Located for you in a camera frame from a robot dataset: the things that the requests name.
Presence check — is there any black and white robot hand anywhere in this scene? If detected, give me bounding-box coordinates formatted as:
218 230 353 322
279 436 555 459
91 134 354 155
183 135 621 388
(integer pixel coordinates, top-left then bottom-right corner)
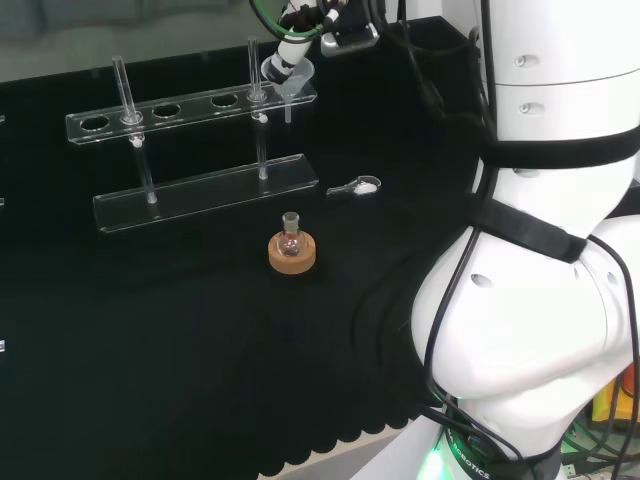
271 0 382 85

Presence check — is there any translucent plastic funnel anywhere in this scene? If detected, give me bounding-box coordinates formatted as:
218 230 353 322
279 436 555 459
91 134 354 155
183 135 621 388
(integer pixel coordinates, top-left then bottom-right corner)
260 55 316 124

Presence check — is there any clear glass weighing funnel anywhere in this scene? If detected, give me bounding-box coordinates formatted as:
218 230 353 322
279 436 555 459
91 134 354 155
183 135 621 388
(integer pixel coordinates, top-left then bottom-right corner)
325 174 383 198

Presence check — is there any clear acrylic funnel stand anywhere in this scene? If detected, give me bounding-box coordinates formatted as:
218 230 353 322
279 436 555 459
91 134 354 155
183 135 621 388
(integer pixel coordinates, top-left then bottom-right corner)
64 37 321 235

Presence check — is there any small glass round-bottom flask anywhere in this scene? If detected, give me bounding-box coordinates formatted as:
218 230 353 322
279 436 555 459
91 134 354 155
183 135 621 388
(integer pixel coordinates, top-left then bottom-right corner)
277 211 306 260

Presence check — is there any black cloth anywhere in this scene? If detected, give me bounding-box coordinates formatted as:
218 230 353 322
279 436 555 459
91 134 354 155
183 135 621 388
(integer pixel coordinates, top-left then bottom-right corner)
0 14 499 479

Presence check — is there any yellow stop button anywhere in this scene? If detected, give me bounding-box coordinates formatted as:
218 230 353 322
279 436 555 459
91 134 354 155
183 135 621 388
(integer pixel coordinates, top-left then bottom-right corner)
592 367 640 432

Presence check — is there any green cable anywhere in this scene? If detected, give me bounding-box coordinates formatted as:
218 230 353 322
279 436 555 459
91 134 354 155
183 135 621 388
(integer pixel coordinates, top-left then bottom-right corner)
248 0 324 41

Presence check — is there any cork ring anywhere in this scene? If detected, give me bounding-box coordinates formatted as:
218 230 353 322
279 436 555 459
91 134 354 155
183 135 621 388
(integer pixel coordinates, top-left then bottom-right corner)
267 230 318 277

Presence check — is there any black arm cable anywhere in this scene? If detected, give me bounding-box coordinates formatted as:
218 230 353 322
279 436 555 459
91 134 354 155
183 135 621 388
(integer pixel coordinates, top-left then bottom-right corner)
421 149 504 401

